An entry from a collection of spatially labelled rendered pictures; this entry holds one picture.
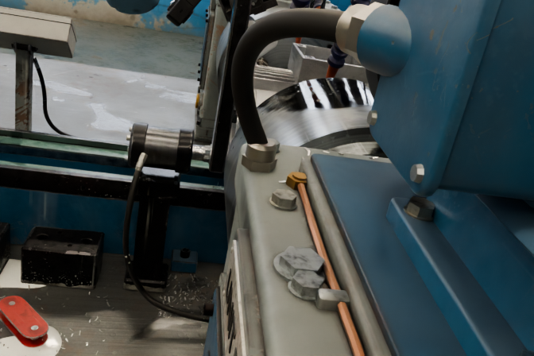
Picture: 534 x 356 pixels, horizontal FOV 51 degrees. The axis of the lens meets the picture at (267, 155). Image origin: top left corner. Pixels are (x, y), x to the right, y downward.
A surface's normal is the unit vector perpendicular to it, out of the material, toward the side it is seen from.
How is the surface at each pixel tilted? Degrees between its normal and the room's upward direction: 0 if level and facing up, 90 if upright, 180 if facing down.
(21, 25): 51
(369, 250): 0
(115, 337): 0
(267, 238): 15
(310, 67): 90
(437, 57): 90
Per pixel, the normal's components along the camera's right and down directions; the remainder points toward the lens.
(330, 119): -0.24, -0.88
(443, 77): -0.98, -0.12
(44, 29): 0.19, -0.26
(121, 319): 0.18, -0.91
